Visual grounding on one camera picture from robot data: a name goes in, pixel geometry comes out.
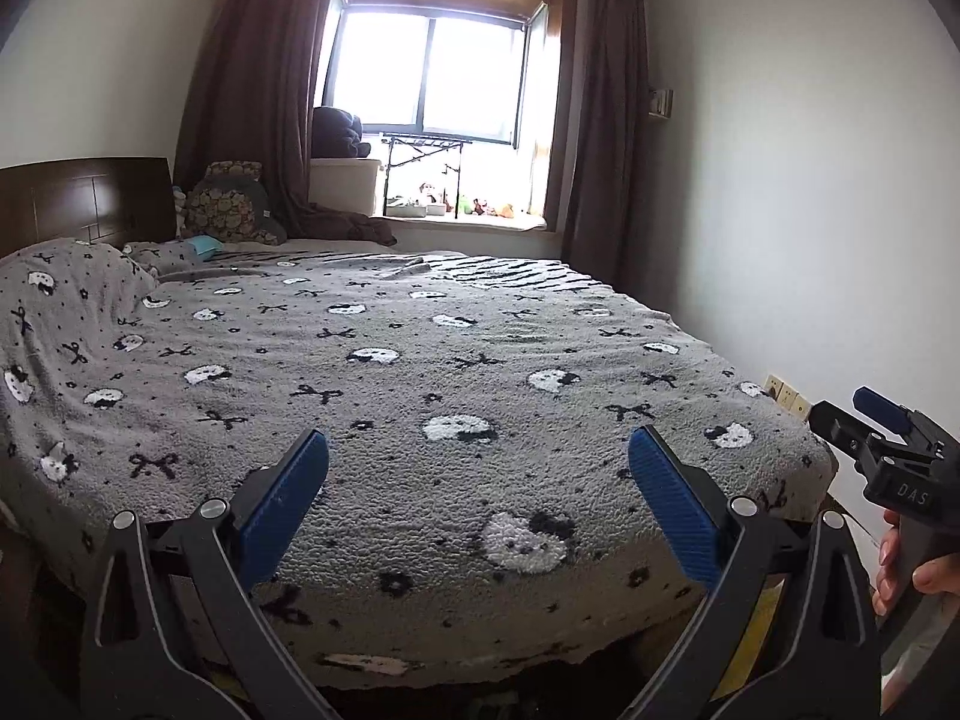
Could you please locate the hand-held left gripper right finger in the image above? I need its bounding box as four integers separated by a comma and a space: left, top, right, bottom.
622, 424, 882, 720

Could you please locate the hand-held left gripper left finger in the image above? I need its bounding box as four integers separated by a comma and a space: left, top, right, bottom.
79, 429, 338, 720

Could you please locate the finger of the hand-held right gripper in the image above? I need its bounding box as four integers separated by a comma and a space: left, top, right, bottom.
852, 385, 921, 441
808, 400, 880, 475

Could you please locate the person's right hand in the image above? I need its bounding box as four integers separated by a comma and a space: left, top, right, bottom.
871, 508, 960, 620

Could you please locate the grey cat print blanket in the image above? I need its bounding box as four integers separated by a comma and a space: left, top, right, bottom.
0, 238, 839, 692

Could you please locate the dark cloth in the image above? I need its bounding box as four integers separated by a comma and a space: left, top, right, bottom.
288, 202, 398, 247

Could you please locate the brown patterned pillow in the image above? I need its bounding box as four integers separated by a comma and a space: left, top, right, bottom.
183, 160, 290, 245

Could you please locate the white storage box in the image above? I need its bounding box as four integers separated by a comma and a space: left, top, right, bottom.
308, 157, 380, 218

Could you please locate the row of small windowsill toys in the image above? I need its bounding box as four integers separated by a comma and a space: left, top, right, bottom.
385, 183, 520, 219

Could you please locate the dark wooden headboard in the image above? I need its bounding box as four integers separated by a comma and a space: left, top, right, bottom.
0, 157, 178, 260

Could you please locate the dark plush toy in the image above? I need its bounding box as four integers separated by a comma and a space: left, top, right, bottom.
310, 106, 373, 161

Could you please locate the brown curtain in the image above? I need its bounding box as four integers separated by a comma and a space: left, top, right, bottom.
174, 0, 344, 242
561, 0, 651, 290

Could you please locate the black folding rack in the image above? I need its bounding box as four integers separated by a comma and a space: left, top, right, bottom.
379, 133, 468, 218

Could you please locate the window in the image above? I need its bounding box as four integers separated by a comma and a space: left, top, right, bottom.
313, 0, 565, 149

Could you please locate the wall socket panel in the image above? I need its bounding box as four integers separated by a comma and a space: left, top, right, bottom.
763, 372, 813, 418

